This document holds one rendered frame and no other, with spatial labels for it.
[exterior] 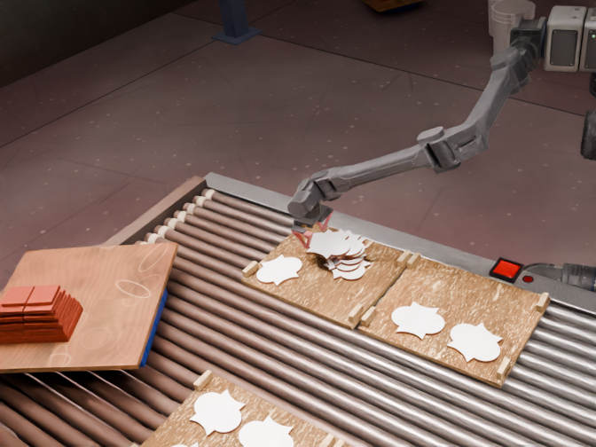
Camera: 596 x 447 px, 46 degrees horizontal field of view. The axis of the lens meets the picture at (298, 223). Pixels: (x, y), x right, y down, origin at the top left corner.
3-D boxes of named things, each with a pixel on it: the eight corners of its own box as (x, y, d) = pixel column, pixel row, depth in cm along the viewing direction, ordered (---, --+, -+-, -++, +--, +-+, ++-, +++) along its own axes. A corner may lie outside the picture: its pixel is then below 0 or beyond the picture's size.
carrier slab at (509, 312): (417, 259, 217) (417, 254, 216) (550, 301, 196) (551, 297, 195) (358, 332, 196) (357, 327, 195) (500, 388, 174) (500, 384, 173)
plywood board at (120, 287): (28, 254, 227) (27, 250, 226) (178, 247, 221) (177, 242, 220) (-42, 374, 188) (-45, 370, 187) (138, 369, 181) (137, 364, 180)
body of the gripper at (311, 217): (294, 224, 211) (291, 204, 206) (311, 206, 217) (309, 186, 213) (312, 230, 208) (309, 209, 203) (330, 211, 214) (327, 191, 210)
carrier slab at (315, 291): (307, 222, 240) (307, 218, 239) (413, 259, 217) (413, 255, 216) (241, 283, 219) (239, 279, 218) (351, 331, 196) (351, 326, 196)
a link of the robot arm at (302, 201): (343, 192, 204) (328, 168, 201) (330, 215, 196) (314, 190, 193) (311, 202, 211) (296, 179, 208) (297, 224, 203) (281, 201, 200)
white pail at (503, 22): (482, 58, 531) (484, 11, 509) (501, 43, 548) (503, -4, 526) (521, 66, 514) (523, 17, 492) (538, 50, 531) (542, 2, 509)
